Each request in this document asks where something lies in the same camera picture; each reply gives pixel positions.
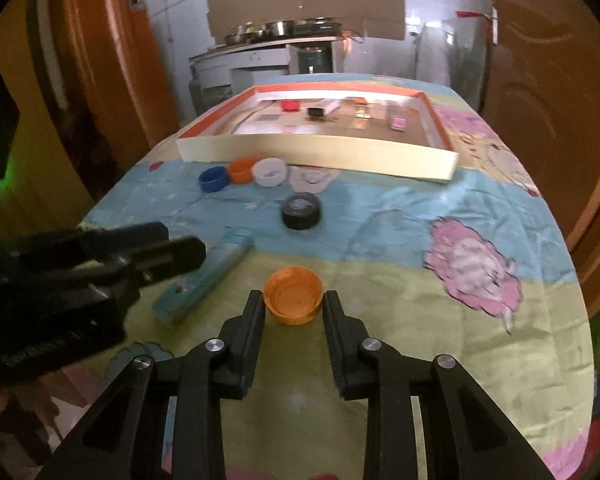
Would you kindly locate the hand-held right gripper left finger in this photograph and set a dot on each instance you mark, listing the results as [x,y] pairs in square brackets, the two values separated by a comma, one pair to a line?
[250,340]

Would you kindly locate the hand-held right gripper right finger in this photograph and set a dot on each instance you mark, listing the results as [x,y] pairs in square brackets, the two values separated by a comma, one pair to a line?
[340,340]

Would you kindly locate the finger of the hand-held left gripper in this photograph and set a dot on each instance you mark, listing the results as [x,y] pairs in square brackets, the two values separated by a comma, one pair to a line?
[120,240]
[170,260]

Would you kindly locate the teal rectangular box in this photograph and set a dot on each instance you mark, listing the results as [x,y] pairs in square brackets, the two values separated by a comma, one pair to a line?
[220,265]

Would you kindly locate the large orange lid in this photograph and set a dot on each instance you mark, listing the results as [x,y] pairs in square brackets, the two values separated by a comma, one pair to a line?
[293,295]

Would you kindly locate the blue bottle cap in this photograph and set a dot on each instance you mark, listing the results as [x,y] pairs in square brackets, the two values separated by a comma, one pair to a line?
[213,180]

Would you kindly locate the small orange bottle cap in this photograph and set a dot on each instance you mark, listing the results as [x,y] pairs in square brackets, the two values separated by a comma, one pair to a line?
[241,171]

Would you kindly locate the white bottle cap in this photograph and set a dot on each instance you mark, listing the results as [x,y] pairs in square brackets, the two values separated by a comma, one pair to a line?
[270,172]

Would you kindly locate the black bottle cap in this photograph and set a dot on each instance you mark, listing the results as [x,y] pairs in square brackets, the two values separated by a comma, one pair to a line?
[301,212]

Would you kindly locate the shallow cardboard box orange rim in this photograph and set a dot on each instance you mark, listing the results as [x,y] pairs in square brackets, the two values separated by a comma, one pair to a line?
[290,147]

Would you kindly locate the red bottle cap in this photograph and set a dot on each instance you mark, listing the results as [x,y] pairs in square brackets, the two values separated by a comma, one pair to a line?
[290,106]

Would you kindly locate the black and white box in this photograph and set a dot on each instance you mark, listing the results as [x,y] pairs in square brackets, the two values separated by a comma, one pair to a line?
[317,111]

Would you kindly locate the clear floral plastic box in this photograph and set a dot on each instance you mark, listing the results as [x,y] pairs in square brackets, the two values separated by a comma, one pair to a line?
[397,119]

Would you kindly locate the gold rectangular block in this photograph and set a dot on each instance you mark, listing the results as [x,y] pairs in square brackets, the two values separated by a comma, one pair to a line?
[363,110]

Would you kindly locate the kitchen counter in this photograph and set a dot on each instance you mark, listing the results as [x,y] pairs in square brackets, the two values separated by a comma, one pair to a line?
[250,57]

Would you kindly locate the steel pot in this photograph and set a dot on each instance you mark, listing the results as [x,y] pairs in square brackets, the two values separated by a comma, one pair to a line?
[280,27]

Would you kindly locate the black gas stove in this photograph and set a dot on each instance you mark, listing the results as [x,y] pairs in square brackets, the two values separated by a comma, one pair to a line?
[321,25]

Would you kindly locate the brown wooden door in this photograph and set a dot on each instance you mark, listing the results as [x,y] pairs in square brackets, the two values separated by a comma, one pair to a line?
[545,85]

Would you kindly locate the cardboard wall panel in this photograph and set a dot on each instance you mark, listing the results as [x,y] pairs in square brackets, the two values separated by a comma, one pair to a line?
[305,0]

